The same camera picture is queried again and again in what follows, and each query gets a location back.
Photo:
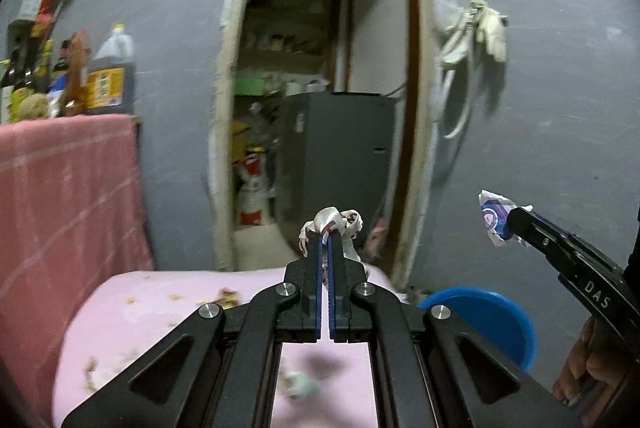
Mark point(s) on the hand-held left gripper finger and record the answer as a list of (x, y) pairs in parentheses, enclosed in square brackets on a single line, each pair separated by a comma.
[(322, 288), (334, 288)]

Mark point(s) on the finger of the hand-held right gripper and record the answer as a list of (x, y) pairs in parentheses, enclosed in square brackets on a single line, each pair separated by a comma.
[(530, 230), (582, 240)]

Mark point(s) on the white wrapper with blue print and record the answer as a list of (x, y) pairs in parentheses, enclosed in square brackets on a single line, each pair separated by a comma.
[(492, 215)]

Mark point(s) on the blue plastic bucket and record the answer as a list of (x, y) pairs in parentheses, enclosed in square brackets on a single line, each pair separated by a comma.
[(492, 318)]

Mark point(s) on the red snack wrapper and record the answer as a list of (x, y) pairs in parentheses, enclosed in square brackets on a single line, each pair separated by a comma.
[(226, 298)]

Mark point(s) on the person's right hand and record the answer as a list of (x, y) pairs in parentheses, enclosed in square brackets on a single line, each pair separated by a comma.
[(590, 368)]

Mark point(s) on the pink brush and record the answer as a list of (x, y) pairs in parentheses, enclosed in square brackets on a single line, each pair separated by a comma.
[(375, 238)]

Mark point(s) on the red and white sack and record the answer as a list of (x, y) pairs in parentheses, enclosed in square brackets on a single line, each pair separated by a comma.
[(252, 193)]

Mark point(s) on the grey washing machine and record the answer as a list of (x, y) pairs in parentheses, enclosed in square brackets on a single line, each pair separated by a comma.
[(340, 157)]

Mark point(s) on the yellow bag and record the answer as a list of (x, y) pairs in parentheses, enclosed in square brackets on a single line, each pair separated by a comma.
[(239, 140)]

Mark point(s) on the clear bag in storeroom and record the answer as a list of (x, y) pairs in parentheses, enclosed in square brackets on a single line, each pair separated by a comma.
[(260, 117)]

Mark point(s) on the white rubber gloves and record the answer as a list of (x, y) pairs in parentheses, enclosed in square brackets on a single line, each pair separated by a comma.
[(490, 30)]

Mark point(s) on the green box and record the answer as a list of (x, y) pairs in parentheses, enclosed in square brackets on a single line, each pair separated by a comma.
[(250, 86)]

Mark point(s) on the torn paper scraps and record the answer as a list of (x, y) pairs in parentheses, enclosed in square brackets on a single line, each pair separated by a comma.
[(91, 373)]

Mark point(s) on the wooden storage shelf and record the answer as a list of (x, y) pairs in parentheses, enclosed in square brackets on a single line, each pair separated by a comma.
[(290, 42)]

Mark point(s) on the red plaid cloth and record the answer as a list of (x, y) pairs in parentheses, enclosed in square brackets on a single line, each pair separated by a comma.
[(65, 208)]

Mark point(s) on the large cooking oil jug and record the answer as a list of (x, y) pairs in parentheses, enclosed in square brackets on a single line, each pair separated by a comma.
[(110, 82)]

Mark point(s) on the tan lumpy root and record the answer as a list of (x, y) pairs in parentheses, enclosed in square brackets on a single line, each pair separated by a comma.
[(33, 107)]

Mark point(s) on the dark sauce bottle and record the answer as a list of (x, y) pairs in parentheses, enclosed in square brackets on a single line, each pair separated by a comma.
[(36, 67), (11, 92), (60, 62)]

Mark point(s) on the red hanging packet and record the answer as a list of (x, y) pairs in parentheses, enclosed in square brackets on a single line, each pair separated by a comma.
[(45, 15)]

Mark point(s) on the wooden door frame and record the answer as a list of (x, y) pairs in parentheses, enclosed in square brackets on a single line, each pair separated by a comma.
[(225, 107)]

